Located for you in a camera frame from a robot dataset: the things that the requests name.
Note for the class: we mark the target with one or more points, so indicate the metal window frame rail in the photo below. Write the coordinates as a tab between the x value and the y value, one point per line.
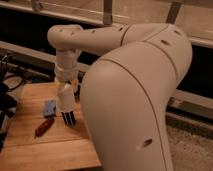
195	17

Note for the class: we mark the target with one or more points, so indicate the wooden board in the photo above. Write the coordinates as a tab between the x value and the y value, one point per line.
60	148

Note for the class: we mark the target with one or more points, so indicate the reddish brown sausage toy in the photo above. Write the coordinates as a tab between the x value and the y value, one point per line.
43	127

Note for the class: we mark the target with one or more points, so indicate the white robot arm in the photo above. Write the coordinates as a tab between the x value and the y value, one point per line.
125	76

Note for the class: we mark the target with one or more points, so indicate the black equipment with cables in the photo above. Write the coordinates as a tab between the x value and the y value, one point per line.
8	103

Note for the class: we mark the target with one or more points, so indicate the blue sponge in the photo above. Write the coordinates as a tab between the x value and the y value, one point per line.
49	108

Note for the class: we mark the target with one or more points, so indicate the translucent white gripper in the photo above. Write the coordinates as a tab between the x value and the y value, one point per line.
67	75

